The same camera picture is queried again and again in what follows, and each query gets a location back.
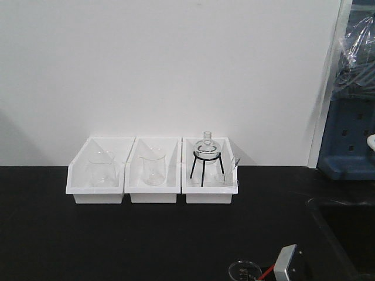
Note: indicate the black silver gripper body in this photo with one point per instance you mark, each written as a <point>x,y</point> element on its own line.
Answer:
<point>290,265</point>

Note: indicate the red plastic spoon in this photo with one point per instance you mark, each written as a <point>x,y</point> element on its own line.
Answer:
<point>267,274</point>

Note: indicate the small glass measuring beaker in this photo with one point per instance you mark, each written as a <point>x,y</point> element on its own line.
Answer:
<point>244,270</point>

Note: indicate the small tilted glass beaker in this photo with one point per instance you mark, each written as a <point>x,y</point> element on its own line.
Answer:
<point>227,177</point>

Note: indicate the tall glass beaker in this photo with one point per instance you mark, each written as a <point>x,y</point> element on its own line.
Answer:
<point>153,166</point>

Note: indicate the black lab sink basin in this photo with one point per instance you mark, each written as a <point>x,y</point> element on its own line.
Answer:
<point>349,228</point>

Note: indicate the white right plastic bin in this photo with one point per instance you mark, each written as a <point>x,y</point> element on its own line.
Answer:
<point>212,192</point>

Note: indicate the white plastic bin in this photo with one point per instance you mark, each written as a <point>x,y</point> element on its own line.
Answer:
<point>78,175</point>
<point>134,185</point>
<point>212,192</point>

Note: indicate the blue-grey drying pegboard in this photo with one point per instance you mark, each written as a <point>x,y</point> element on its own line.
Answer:
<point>344,153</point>

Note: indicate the round-bottom glass flask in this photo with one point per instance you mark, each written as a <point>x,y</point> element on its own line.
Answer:
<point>207,148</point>

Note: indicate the white lab faucet green knobs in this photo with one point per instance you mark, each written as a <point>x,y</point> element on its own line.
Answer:
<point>371,141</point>

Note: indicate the white middle plastic bin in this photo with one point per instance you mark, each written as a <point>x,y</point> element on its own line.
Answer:
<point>134,185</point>

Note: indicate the clear plastic bag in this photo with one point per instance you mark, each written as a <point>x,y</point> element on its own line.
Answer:
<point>355,78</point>

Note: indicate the white left plastic bin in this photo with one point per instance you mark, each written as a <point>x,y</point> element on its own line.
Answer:
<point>78,175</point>

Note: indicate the glass conical flask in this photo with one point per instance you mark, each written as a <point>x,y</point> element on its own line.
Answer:
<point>102,169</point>

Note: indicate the black wire tripod stand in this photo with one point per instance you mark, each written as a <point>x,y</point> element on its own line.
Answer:
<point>202,168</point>

